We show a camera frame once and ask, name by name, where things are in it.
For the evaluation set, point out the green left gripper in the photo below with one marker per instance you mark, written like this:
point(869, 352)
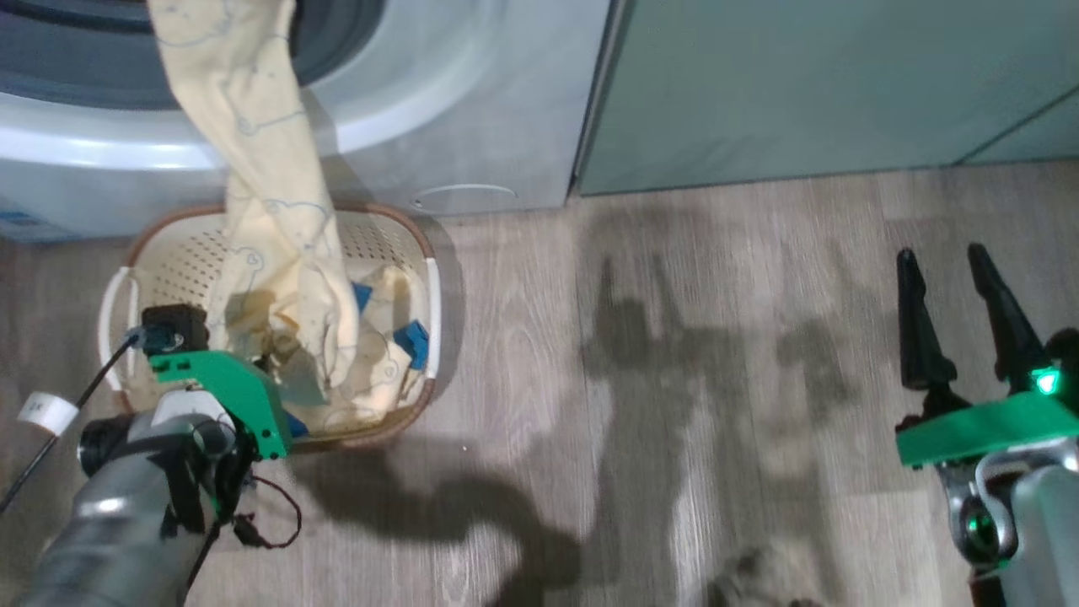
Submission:
point(236, 388)

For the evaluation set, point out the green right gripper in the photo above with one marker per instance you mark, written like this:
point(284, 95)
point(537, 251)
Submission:
point(986, 426)

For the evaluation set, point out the cream yellow printed garment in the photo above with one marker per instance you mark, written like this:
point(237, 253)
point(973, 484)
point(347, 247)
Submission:
point(270, 211)

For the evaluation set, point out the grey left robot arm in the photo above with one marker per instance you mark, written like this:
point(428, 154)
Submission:
point(126, 506)

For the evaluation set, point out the cream perforated basket brown rim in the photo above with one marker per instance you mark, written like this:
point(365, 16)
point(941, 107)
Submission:
point(169, 253)

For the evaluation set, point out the white front-load washing machine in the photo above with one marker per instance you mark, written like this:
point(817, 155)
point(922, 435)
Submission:
point(472, 110)

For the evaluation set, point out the grey rubber door gasket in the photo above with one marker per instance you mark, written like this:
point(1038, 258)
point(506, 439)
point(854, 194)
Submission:
point(337, 34)

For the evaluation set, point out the narrow sage green cabinet panel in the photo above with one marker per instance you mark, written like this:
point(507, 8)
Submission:
point(1028, 139)

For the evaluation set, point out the blue energy label sticker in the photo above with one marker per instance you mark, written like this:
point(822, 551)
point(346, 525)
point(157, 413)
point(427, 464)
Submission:
point(18, 223)

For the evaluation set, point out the wide sage green cabinet panel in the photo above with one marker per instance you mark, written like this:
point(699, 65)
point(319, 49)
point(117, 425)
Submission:
point(801, 84)

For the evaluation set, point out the round drain filter cover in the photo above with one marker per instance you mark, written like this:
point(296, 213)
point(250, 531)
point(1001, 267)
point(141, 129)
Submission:
point(464, 196)

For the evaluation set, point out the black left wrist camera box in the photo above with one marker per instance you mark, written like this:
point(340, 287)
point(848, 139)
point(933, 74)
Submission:
point(175, 327)

